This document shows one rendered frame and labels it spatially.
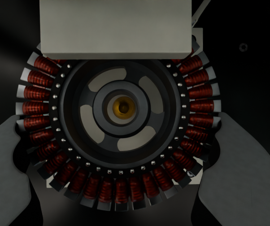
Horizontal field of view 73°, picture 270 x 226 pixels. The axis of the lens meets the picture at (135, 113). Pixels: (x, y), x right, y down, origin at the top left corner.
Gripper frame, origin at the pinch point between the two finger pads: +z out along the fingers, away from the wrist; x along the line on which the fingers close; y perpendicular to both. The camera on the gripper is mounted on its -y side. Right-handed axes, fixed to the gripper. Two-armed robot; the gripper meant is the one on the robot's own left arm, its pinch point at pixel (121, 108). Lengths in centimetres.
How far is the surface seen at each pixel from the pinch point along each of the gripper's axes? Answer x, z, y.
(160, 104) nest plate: 3.4, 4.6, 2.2
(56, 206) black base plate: -7.0, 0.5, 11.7
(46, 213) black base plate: -8.0, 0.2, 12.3
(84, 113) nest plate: -3.7, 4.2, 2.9
